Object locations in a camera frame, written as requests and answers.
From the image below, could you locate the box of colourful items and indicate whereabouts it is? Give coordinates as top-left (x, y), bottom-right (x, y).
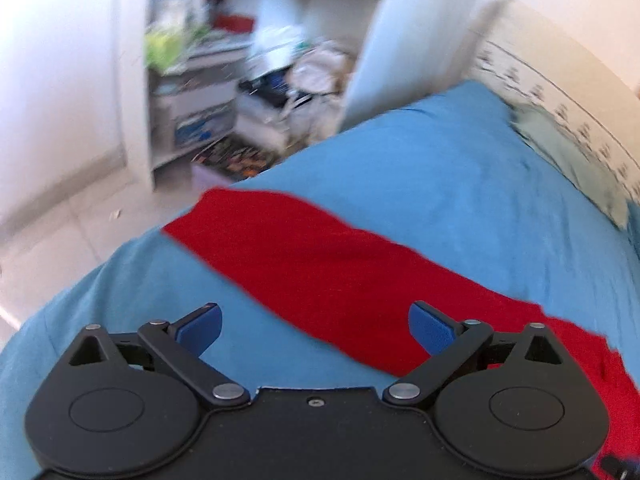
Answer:
top-left (191, 132), bottom-right (282, 182)

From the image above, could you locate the cream patterned headboard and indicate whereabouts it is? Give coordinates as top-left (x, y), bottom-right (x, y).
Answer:
top-left (462, 0), bottom-right (640, 201)

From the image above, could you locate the red garment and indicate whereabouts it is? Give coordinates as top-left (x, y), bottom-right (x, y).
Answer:
top-left (162, 187), bottom-right (640, 443)

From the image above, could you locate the red box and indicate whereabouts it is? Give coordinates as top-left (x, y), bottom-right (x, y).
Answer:
top-left (212, 12), bottom-right (257, 33)

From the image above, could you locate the blue bed sheet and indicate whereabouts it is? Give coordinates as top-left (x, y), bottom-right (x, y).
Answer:
top-left (0, 79), bottom-right (640, 480)

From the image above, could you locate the green plastic bag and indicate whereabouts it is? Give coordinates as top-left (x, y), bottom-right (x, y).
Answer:
top-left (144, 25), bottom-right (211, 75)

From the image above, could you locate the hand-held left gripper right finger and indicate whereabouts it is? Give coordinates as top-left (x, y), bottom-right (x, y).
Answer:
top-left (382, 300), bottom-right (564, 409)

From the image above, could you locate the white shelf unit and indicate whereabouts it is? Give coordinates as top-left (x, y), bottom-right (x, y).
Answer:
top-left (117, 0), bottom-right (481, 192)

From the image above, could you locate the pile of white bags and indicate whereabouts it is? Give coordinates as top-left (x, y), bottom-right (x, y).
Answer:
top-left (235, 25), bottom-right (357, 153)

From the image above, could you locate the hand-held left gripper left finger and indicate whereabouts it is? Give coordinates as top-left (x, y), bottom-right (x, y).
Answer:
top-left (67, 302), bottom-right (251, 410)

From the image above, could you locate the pale green pillow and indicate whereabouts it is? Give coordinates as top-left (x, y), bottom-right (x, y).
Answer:
top-left (509, 104), bottom-right (630, 228)

